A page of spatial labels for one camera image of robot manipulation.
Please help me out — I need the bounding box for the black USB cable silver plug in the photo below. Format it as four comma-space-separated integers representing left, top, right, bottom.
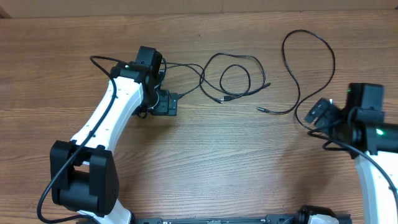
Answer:
256, 29, 336, 131

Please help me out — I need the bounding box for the thin black cable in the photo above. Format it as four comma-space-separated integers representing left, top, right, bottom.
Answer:
198, 52, 272, 105
160, 61, 252, 102

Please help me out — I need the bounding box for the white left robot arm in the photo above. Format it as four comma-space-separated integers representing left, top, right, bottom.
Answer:
37, 46, 179, 223

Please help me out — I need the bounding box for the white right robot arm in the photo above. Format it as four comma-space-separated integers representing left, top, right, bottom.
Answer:
305, 83, 397, 223

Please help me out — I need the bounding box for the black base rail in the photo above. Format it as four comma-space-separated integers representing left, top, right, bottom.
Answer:
134, 214, 294, 224

